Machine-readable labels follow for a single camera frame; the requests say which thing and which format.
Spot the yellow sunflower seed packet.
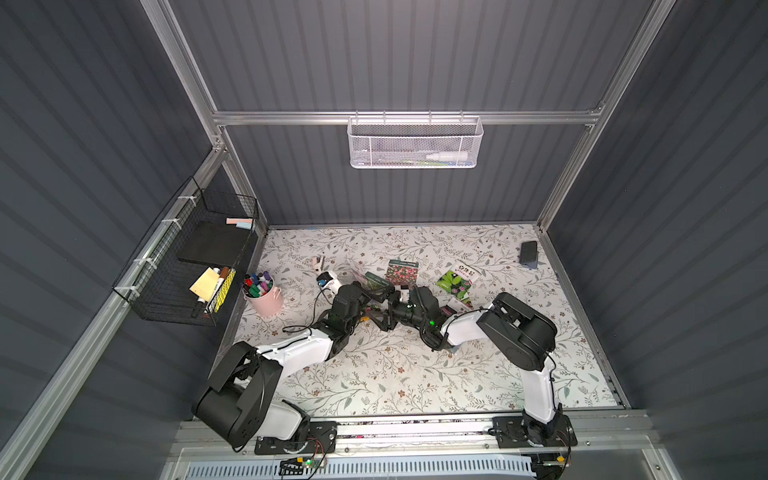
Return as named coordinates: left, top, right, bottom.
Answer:
left=364, top=271, right=391, bottom=290

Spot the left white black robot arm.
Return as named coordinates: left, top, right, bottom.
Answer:
left=191, top=282, right=394, bottom=450

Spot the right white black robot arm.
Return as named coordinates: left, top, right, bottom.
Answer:
left=386, top=287, right=560, bottom=428

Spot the red pink field seed packet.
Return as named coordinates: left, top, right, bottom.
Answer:
left=385, top=259, right=419, bottom=286

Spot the green leaf seed packet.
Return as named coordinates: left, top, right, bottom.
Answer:
left=436, top=270, right=473, bottom=304

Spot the small white pink clip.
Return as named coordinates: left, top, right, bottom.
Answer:
left=313, top=255, right=325, bottom=273

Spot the pink marker cup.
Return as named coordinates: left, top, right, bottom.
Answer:
left=242, top=271, right=284, bottom=318

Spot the black rectangular eraser block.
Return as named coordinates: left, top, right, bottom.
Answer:
left=518, top=240, right=539, bottom=269

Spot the yellow sticky note pad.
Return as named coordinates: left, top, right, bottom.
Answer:
left=189, top=268, right=220, bottom=302

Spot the black notebook in basket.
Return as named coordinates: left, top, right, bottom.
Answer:
left=177, top=221, right=251, bottom=267

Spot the white bottle in basket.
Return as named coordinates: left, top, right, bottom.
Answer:
left=426, top=151, right=469, bottom=164

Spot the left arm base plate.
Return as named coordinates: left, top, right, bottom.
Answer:
left=254, top=421, right=339, bottom=456

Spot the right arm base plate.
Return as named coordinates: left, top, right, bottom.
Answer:
left=487, top=411, right=578, bottom=449

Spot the white wire mesh basket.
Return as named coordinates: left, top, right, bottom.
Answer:
left=347, top=117, right=484, bottom=170

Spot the black wire wall basket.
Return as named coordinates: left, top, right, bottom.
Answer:
left=113, top=179, right=260, bottom=327

